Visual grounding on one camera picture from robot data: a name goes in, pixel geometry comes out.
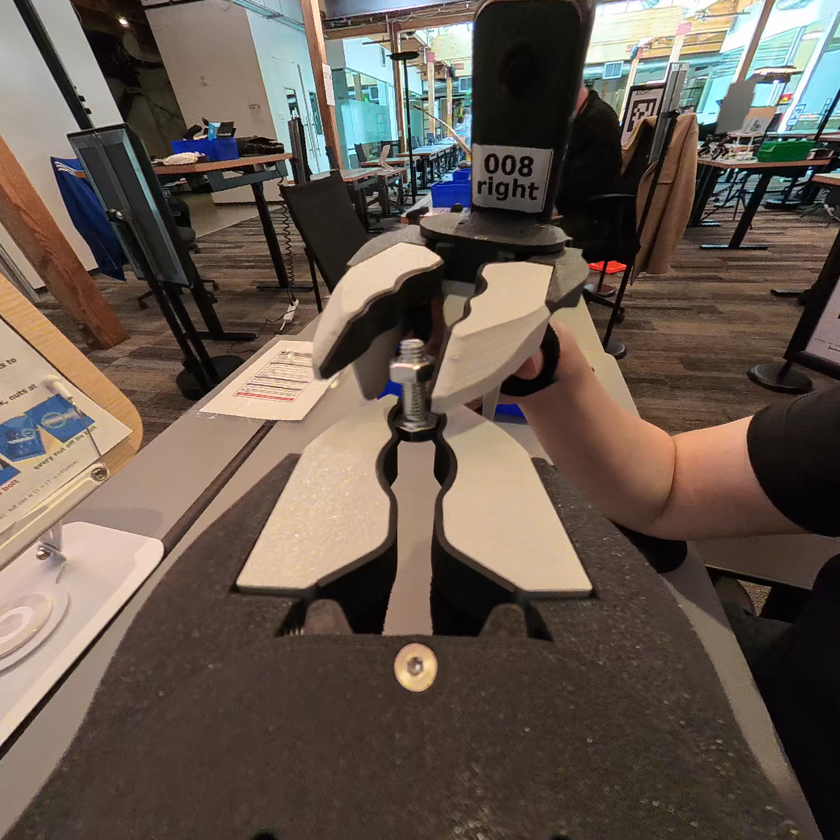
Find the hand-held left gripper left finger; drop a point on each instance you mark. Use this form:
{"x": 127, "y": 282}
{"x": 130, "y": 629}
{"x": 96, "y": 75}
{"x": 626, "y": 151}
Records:
{"x": 315, "y": 512}

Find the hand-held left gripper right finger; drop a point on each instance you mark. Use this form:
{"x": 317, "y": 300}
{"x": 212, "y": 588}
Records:
{"x": 512, "y": 525}

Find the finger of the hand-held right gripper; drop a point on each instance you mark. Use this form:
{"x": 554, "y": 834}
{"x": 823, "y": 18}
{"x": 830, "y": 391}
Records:
{"x": 367, "y": 295}
{"x": 499, "y": 328}

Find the blue divided plastic bin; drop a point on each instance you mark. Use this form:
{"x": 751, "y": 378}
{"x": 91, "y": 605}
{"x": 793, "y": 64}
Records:
{"x": 508, "y": 411}

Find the silver hex nut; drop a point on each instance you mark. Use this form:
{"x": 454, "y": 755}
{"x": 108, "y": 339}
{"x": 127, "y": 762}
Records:
{"x": 412, "y": 371}

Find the silver hex bolt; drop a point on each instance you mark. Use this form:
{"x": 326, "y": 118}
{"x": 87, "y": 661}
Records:
{"x": 415, "y": 400}

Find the person's right forearm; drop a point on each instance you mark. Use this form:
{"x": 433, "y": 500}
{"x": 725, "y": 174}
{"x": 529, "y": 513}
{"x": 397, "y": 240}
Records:
{"x": 689, "y": 485}

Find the person's right hand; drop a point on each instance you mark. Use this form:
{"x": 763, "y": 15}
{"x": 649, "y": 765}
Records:
{"x": 571, "y": 394}

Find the blue storage bin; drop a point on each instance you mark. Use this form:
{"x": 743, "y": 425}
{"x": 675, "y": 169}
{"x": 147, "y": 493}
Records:
{"x": 463, "y": 174}
{"x": 203, "y": 149}
{"x": 451, "y": 193}

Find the small fiducial marker sign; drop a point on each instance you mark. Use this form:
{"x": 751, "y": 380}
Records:
{"x": 642, "y": 108}

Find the black coat rack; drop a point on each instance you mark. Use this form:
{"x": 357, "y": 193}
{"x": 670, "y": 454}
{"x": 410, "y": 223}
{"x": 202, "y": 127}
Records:
{"x": 615, "y": 349}

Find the small red object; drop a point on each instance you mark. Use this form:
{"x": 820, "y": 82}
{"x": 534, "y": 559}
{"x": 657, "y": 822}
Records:
{"x": 605, "y": 267}

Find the white printed paper sheet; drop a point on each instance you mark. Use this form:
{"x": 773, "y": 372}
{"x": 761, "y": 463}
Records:
{"x": 275, "y": 380}

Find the black floor lamp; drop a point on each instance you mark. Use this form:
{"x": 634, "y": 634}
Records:
{"x": 405, "y": 56}

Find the beige hanging coat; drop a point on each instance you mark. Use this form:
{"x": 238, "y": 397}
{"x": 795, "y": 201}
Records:
{"x": 663, "y": 197}

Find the wooden top desk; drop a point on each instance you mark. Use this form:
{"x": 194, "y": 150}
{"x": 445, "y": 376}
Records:
{"x": 754, "y": 167}
{"x": 223, "y": 170}

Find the white stand base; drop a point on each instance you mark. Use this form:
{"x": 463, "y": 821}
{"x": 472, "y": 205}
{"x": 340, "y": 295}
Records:
{"x": 98, "y": 590}

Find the black monitor on stand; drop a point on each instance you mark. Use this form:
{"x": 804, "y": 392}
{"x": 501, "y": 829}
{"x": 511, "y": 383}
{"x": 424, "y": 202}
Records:
{"x": 131, "y": 197}

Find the green plastic bin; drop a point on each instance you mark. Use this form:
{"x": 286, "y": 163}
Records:
{"x": 787, "y": 151}

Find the blue hanging jacket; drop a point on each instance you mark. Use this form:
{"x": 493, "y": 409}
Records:
{"x": 92, "y": 216}

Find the large fiducial marker sign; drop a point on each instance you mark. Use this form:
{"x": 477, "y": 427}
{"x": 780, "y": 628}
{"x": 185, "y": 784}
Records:
{"x": 820, "y": 315}

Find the wooden post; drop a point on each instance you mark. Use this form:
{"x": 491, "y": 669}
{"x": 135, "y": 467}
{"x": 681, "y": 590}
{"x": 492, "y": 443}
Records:
{"x": 46, "y": 249}

